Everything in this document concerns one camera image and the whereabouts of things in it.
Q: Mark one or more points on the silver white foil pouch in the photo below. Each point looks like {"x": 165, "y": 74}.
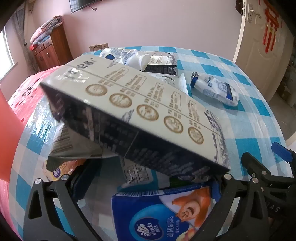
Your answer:
{"x": 178, "y": 82}

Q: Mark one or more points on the brown wooden cabinet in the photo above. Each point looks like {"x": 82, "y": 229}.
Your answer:
{"x": 53, "y": 50}

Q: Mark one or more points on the blue white checkered tablecloth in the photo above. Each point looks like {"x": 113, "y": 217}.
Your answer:
{"x": 249, "y": 127}

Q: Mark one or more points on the yellow red snack wrapper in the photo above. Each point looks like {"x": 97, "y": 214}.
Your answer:
{"x": 65, "y": 168}

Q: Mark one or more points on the dark clothes behind door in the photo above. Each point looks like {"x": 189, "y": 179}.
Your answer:
{"x": 239, "y": 6}

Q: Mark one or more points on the folded pink grey blankets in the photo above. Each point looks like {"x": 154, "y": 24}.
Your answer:
{"x": 45, "y": 30}

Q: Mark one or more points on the black wall television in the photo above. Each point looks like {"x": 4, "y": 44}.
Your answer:
{"x": 76, "y": 5}

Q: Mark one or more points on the bright bedroom window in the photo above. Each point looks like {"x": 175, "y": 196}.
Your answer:
{"x": 6, "y": 61}

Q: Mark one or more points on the crushed MagicDay plastic bottle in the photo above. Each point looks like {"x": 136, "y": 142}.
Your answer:
{"x": 214, "y": 88}

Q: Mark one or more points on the white milk carton box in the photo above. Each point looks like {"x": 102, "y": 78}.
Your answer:
{"x": 138, "y": 117}

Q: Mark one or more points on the black white carton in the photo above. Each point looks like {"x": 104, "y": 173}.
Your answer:
{"x": 162, "y": 63}

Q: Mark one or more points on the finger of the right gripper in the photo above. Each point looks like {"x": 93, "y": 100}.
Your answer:
{"x": 254, "y": 168}
{"x": 284, "y": 153}

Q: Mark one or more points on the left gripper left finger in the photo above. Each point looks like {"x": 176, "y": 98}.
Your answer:
{"x": 53, "y": 213}

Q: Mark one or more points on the cream bedroom door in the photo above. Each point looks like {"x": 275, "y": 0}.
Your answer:
{"x": 265, "y": 70}

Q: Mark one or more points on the red door decoration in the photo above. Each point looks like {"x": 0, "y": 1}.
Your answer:
{"x": 273, "y": 26}

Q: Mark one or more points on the orange plastic trash bucket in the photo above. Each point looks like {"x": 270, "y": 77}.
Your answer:
{"x": 11, "y": 129}

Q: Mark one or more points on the metal door handle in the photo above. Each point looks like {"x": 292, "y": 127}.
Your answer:
{"x": 251, "y": 12}

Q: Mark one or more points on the blue Vinda tissue pack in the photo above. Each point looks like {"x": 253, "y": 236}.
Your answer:
{"x": 170, "y": 214}

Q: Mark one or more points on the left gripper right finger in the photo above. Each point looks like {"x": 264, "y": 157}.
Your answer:
{"x": 239, "y": 214}

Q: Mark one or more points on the grey plaid curtain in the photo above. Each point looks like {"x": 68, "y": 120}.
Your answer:
{"x": 18, "y": 18}

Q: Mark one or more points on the pink floral bedspread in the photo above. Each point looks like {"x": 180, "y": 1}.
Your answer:
{"x": 23, "y": 103}

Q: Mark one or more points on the wall power outlet strip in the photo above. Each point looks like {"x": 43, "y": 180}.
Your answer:
{"x": 98, "y": 47}

